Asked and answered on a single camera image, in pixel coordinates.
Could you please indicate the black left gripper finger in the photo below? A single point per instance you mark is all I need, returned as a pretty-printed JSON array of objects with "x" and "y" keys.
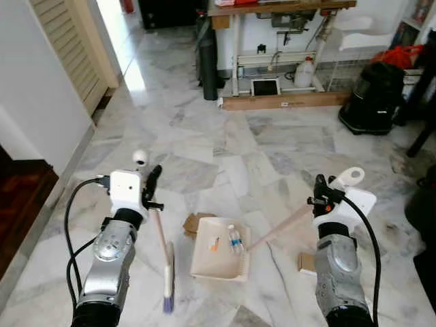
[{"x": 152, "y": 182}]

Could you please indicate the brown cardboard box piece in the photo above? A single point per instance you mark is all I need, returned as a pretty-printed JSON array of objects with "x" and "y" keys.
[{"x": 193, "y": 223}]

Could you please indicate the flat brown cardboard piece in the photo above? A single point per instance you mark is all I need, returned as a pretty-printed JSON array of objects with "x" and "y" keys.
[{"x": 306, "y": 262}]

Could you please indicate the small orange scrap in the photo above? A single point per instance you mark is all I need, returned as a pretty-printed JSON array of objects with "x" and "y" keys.
[{"x": 214, "y": 245}]

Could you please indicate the long wooden plank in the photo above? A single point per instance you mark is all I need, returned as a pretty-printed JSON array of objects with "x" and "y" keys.
[{"x": 286, "y": 101}]

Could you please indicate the small clear plastic bottle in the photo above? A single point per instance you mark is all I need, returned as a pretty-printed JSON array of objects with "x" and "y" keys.
[{"x": 236, "y": 240}]

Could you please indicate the black vacuum cleaner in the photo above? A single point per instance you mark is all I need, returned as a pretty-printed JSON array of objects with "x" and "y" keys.
[{"x": 371, "y": 99}]

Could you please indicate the white framed tablet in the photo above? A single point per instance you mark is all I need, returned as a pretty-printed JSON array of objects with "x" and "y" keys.
[{"x": 266, "y": 87}]

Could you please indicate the white plastic jug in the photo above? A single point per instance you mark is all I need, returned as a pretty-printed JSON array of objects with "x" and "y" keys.
[{"x": 304, "y": 73}]

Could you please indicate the dark wooden staircase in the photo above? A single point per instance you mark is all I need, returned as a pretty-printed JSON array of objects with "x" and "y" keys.
[{"x": 20, "y": 197}]

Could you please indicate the dark rolled mat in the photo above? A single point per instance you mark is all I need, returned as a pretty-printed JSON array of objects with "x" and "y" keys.
[{"x": 208, "y": 61}]

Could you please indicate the black chair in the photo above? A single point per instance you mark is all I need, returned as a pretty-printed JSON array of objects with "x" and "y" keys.
[{"x": 422, "y": 88}]

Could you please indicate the red plastic bag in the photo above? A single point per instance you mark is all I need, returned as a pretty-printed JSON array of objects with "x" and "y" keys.
[{"x": 398, "y": 56}]

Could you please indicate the white plastic chair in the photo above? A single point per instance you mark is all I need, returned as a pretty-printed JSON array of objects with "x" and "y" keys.
[{"x": 368, "y": 37}]

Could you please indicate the beige louvered door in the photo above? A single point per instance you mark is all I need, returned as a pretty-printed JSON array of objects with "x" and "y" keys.
[{"x": 71, "y": 41}]

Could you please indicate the black cabinet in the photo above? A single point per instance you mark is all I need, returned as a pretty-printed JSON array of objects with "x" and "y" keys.
[{"x": 170, "y": 13}]

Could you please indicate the wooden top workbench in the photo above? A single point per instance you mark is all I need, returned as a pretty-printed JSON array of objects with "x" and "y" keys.
[{"x": 279, "y": 7}]

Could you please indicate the white bookshelf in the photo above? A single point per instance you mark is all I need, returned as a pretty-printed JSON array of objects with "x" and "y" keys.
[{"x": 419, "y": 17}]

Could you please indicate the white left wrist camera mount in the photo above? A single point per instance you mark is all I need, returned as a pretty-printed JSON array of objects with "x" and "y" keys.
[{"x": 125, "y": 189}]

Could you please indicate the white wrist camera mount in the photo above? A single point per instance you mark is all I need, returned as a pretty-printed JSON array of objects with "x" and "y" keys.
[
  {"x": 357, "y": 204},
  {"x": 125, "y": 189}
]

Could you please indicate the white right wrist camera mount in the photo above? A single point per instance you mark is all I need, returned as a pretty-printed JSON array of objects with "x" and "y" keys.
[{"x": 357, "y": 204}]

